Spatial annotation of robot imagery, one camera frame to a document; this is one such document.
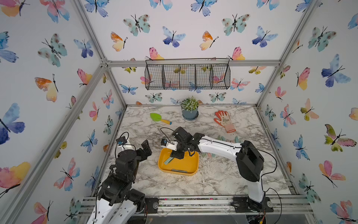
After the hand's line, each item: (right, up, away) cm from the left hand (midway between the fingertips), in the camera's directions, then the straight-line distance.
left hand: (141, 143), depth 71 cm
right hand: (+15, -6, +13) cm, 21 cm away
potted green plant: (+26, +20, +30) cm, 44 cm away
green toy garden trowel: (0, +13, +43) cm, 45 cm away
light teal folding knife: (+11, -15, +18) cm, 26 cm away
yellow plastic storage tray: (+24, -18, +20) cm, 36 cm away
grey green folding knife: (+19, -19, +12) cm, 30 cm away
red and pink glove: (+54, +11, +38) cm, 67 cm away
